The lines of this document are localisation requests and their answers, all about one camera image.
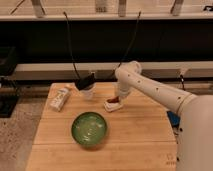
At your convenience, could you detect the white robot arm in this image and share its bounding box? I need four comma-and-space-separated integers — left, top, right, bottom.
115, 61, 213, 171

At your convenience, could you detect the clear plastic cup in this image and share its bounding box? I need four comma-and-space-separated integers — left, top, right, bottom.
82, 85, 94, 100

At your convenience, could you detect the green bowl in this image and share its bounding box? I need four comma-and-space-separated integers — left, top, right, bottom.
71, 112, 108, 148

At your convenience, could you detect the blue connector box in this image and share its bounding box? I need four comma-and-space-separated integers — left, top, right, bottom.
167, 111, 180, 127

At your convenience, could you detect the white carton box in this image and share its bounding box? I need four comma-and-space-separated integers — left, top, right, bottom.
50, 87, 71, 111

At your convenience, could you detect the black right cable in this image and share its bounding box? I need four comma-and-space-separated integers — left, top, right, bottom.
107, 11, 142, 80

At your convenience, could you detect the black left cable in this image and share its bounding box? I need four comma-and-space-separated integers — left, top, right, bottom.
63, 11, 82, 81

